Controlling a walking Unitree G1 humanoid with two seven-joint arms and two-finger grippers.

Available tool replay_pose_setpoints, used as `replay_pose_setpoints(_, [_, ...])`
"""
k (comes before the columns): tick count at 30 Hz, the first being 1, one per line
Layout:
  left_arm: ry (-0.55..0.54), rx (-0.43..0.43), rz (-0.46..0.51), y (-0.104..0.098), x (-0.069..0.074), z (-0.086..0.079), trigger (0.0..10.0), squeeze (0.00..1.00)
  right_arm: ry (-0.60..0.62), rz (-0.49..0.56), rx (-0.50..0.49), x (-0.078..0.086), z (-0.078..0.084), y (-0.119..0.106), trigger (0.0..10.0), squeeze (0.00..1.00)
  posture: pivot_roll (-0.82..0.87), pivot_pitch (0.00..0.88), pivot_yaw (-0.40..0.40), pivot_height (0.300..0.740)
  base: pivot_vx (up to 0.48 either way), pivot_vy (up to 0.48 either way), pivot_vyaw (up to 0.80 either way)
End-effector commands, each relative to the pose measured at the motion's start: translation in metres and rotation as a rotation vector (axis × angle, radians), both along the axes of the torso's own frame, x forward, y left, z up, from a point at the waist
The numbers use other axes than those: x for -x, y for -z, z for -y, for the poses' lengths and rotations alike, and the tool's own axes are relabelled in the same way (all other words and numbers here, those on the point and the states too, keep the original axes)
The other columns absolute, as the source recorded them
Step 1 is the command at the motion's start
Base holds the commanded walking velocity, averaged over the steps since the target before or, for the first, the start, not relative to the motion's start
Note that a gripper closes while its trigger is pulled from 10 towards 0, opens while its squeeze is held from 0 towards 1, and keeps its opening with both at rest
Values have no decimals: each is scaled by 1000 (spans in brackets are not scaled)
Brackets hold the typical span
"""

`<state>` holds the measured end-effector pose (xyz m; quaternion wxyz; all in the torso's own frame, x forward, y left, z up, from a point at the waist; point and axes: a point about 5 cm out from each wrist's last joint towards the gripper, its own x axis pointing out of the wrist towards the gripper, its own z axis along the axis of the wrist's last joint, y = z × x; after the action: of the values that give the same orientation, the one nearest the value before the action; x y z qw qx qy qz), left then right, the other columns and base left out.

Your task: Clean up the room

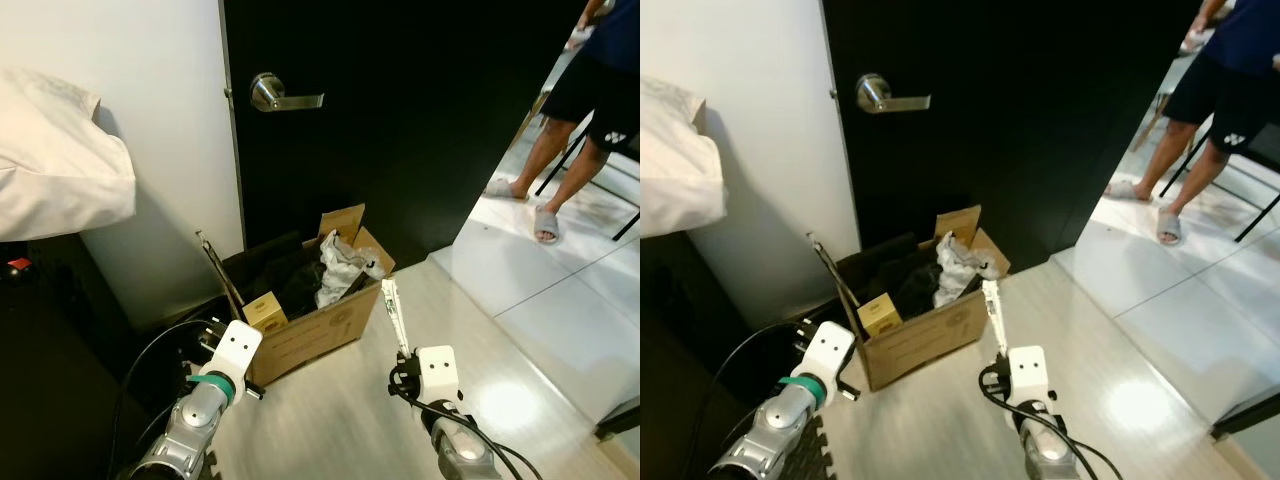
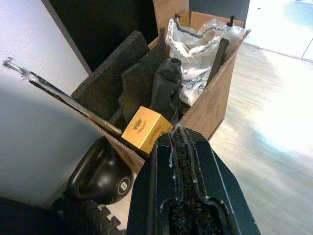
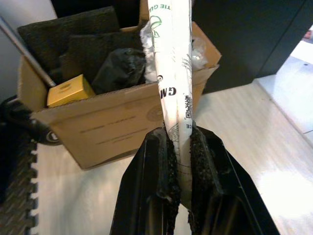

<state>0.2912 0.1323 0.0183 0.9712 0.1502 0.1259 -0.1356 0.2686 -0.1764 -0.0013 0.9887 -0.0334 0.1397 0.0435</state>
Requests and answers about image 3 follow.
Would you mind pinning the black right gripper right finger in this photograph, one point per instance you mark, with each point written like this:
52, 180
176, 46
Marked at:
220, 195

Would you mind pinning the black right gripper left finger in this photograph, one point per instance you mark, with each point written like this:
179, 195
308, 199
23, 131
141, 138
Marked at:
146, 195

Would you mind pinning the white printed paper tube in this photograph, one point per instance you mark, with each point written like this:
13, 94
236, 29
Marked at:
171, 73

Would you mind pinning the brown cardboard box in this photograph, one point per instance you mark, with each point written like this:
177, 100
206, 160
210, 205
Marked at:
110, 122

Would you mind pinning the small yellow box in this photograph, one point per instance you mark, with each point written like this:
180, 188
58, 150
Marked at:
68, 91

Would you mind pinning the black plastic bag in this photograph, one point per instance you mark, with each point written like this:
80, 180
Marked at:
117, 68

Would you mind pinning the crumpled clear plastic wrap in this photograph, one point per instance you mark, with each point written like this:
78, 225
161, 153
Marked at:
198, 56

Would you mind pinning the black shoe with white logo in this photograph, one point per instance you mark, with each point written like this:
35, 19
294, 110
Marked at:
24, 120

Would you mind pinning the small black foam panel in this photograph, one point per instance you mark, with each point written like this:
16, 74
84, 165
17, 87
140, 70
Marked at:
90, 49

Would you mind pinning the dark cabinet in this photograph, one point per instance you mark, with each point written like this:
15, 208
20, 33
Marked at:
244, 36

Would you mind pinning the person bare foot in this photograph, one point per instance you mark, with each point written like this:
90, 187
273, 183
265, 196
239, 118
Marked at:
309, 34

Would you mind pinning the large black foam panel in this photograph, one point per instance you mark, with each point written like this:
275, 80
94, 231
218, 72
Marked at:
61, 27

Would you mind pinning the silver metal rod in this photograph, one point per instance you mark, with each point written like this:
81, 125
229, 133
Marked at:
24, 49

